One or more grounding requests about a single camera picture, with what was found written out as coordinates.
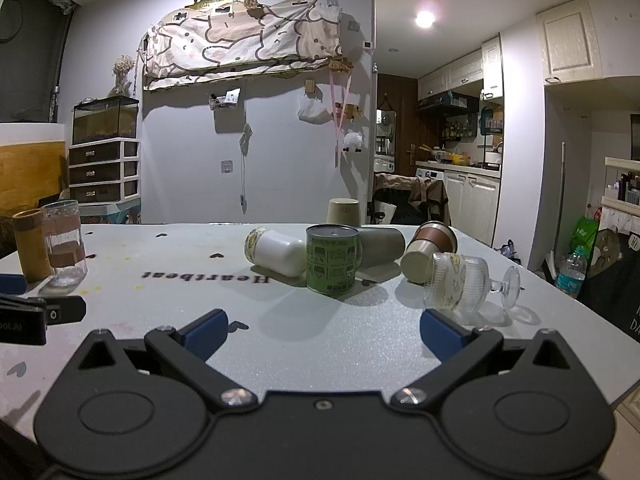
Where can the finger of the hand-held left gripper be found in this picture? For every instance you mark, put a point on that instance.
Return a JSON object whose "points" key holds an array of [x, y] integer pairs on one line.
{"points": [[65, 309], [12, 284]]}

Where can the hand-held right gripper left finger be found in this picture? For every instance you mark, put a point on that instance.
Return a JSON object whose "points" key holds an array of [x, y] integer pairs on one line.
{"points": [[206, 334]]}

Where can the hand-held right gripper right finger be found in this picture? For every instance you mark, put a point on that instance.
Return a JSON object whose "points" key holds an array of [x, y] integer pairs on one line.
{"points": [[441, 336]]}

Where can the clear ribbed glass goblet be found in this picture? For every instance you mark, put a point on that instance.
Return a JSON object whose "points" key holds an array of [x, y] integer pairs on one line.
{"points": [[452, 285]]}

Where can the bamboo cup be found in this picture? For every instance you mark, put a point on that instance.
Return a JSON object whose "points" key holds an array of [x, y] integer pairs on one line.
{"points": [[31, 247]]}

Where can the brown banded steel cup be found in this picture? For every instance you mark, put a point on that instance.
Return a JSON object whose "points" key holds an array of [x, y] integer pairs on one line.
{"points": [[429, 252]]}

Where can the grey cup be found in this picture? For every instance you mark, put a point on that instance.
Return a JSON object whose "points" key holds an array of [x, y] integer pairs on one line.
{"points": [[382, 247]]}

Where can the white cup with printed rim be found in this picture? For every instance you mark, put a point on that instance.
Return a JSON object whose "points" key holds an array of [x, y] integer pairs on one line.
{"points": [[277, 252]]}

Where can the green printed can cup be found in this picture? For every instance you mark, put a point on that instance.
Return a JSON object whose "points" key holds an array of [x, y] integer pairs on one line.
{"points": [[331, 260]]}

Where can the beige cup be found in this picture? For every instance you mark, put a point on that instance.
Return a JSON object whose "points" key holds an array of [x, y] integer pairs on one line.
{"points": [[344, 211]]}

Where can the clear glass with brown tape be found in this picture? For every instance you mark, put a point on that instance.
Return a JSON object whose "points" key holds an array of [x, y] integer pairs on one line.
{"points": [[64, 245]]}

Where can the wooden board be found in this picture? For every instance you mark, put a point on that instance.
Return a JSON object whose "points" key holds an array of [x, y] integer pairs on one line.
{"points": [[30, 175]]}

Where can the chair with brown jacket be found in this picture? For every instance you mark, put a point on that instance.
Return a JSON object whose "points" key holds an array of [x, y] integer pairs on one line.
{"points": [[415, 200]]}

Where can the kitchen base cabinets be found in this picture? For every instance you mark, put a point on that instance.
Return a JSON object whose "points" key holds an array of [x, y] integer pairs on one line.
{"points": [[472, 200]]}

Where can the white drawer unit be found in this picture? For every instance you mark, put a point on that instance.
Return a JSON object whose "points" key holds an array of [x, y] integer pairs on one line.
{"points": [[102, 172]]}

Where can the plastic water bottle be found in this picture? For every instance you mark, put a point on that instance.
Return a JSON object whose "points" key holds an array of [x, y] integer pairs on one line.
{"points": [[571, 272]]}

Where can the green shopping bag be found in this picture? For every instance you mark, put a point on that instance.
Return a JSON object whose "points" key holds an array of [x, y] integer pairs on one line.
{"points": [[584, 235]]}

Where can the black sign board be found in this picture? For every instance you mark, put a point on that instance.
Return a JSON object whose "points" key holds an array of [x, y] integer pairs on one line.
{"points": [[615, 285]]}

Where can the glass fish tank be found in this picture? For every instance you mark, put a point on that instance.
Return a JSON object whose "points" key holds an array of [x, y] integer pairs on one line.
{"points": [[104, 120]]}

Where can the white plush toy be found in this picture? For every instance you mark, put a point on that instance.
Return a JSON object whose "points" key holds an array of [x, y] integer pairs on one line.
{"points": [[353, 142]]}

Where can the black curtain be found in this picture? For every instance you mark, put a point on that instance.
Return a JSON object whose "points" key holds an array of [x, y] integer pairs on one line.
{"points": [[30, 50]]}

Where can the white shelf with bottles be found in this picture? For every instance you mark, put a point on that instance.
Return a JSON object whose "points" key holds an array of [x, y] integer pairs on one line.
{"points": [[622, 185]]}

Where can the dried flower bunch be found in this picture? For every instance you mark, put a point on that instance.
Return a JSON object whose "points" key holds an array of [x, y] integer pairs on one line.
{"points": [[121, 72]]}

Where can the pink ribbon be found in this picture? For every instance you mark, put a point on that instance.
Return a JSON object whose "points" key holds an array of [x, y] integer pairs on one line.
{"points": [[341, 110]]}

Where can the white hanging bag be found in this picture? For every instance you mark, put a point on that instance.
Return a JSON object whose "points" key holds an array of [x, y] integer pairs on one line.
{"points": [[314, 109]]}

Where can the printed cloth cover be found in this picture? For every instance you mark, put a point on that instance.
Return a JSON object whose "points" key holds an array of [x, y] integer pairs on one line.
{"points": [[240, 40]]}

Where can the round ceiling light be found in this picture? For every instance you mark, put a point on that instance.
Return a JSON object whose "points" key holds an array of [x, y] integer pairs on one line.
{"points": [[425, 19]]}

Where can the cream upper cabinet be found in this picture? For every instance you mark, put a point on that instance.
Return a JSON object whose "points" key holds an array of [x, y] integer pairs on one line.
{"points": [[570, 40]]}

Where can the gold crown decoration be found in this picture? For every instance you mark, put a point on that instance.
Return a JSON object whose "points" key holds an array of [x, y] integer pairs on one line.
{"points": [[205, 0]]}

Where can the wall socket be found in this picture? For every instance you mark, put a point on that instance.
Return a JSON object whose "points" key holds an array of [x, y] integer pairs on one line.
{"points": [[227, 167]]}

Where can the wall mirror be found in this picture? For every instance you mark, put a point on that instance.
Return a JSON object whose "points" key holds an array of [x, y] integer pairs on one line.
{"points": [[386, 132]]}

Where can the kitchen wall cupboards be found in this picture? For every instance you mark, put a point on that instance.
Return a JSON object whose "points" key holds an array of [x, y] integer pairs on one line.
{"points": [[465, 70]]}

